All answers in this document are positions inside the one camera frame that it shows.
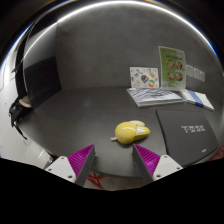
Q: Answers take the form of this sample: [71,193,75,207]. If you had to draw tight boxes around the black mouse pad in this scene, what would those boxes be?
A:
[155,109,219,168]

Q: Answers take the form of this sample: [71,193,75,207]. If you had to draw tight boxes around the grey striped book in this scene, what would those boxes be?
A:
[125,87,185,108]

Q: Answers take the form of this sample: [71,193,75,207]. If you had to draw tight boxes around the red star floor sticker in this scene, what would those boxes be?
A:
[87,171,107,190]

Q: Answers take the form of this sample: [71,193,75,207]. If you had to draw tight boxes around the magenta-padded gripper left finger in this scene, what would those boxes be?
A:
[44,143,97,188]

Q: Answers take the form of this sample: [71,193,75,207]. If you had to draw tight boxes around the yellow computer mouse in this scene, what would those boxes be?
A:
[110,120,151,145]

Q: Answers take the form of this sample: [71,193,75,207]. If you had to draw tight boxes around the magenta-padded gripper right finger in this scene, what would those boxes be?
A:
[132,143,184,184]

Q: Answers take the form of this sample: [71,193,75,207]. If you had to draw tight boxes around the black chair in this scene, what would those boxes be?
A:
[9,94,34,139]

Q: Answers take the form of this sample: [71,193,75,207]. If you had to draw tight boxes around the green menu sign stand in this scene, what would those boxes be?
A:
[157,45,187,92]

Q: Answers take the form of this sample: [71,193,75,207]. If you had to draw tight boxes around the white wall plates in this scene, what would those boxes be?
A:
[185,64,206,83]

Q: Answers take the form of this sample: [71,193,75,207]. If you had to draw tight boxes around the white book with blue band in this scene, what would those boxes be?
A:
[179,89,215,112]

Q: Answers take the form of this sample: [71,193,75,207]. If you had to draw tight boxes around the white sticker sheet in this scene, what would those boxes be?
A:
[129,66,160,90]

